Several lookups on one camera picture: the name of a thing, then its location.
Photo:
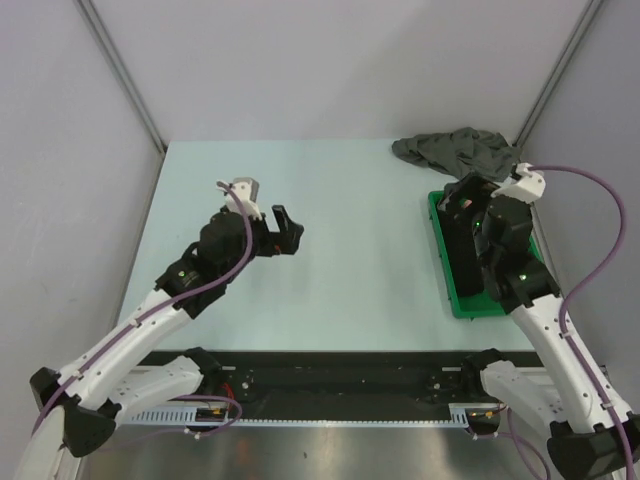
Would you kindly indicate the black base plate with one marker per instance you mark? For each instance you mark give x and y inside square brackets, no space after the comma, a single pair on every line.
[352,386]

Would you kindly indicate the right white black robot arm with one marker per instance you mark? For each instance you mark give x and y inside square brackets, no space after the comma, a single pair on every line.
[590,431]

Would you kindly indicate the green plastic tray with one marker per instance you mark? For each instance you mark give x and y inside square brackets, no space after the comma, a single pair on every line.
[465,300]

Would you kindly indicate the aluminium corner post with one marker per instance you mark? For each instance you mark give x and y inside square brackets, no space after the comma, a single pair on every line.
[578,34]
[119,70]

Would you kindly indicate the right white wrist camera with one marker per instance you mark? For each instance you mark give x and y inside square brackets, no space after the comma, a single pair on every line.
[527,184]

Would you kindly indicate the black rolled t shirt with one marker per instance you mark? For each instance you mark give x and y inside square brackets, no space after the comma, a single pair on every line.
[463,261]

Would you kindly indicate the right aluminium corner post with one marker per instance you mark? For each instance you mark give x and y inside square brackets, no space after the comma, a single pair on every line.
[578,34]

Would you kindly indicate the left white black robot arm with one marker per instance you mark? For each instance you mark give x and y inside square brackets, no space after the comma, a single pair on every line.
[82,404]

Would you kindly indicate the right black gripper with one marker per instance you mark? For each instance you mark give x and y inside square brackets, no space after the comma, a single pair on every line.
[471,188]

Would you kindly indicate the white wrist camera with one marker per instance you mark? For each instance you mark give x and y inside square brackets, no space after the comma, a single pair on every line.
[244,191]
[527,184]

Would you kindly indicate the white slotted cable duct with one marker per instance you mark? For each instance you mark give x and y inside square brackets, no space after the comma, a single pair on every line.
[182,416]

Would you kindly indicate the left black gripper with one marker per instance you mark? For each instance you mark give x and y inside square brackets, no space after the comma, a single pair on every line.
[284,242]

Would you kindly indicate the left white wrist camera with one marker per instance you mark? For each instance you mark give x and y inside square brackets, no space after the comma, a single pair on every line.
[244,191]

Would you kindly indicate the left aluminium corner post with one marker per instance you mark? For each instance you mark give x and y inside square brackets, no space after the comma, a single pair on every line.
[119,70]

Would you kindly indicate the grey t shirt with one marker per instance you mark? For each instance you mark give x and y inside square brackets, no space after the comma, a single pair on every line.
[460,152]

